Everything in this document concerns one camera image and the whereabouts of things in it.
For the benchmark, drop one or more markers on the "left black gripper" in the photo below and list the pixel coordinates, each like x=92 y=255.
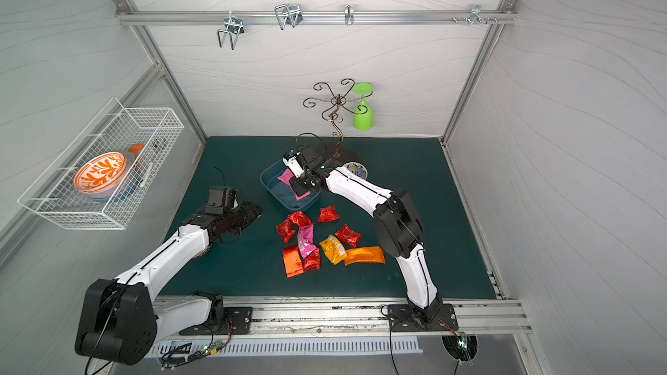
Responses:
x=245 y=213

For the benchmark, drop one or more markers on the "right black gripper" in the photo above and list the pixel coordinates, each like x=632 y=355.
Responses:
x=300 y=185

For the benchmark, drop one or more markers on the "red tea bag top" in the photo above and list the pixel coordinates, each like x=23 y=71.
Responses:
x=328 y=214

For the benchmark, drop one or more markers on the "pink tea bag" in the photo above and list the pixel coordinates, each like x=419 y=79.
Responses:
x=285 y=178
x=305 y=240

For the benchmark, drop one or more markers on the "yellow foil tea bag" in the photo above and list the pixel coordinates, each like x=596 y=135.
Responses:
x=333 y=250

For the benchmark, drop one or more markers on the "large red tea bag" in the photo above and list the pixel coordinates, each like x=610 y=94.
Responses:
x=292 y=261

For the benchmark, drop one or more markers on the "orange foil tea bag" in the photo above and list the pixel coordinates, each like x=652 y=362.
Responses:
x=372 y=255

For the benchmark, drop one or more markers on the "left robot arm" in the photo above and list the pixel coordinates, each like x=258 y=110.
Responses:
x=120 y=320

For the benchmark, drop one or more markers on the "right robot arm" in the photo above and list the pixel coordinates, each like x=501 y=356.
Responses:
x=398 y=224

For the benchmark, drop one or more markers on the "blue plastic storage box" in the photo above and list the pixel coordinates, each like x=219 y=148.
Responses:
x=270 y=178

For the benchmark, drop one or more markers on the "small red tea bag bottom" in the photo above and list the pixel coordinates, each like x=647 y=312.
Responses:
x=312 y=262

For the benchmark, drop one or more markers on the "blue yellow patterned bowl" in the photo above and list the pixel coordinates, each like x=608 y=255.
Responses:
x=357 y=169

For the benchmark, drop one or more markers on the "green plastic goblet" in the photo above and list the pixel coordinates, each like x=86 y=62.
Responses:
x=363 y=114

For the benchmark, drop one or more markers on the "black metal cup stand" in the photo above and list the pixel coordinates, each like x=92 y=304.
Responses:
x=338 y=105

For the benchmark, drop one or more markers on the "orange spoon in basket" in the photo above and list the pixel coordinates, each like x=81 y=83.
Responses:
x=136 y=151

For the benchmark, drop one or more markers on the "orange white patterned bowl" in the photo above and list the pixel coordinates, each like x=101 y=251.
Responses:
x=100 y=177

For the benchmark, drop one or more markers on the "white vent strip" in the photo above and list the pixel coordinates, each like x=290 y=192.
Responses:
x=356 y=346

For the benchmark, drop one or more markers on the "metal hook centre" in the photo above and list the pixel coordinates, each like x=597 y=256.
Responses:
x=288 y=15

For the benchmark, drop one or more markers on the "metal double hook left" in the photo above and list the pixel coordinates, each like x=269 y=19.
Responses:
x=232 y=29

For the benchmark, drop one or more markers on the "small metal clip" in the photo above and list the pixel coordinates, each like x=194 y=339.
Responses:
x=349 y=15

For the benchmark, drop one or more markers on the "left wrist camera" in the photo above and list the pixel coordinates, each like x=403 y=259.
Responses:
x=221 y=200

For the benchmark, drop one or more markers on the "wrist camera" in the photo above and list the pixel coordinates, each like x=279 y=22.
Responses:
x=221 y=200
x=290 y=160

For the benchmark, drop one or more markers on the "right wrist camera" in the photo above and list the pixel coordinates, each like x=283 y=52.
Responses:
x=290 y=160

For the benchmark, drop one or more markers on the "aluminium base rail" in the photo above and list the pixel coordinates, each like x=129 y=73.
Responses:
x=321 y=317

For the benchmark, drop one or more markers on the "white wire basket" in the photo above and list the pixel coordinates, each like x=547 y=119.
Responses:
x=115 y=128

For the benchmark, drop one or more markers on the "metal bracket right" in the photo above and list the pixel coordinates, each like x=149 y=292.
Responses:
x=474 y=17

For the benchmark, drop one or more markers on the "aluminium top rail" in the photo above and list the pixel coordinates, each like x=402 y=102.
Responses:
x=310 y=17

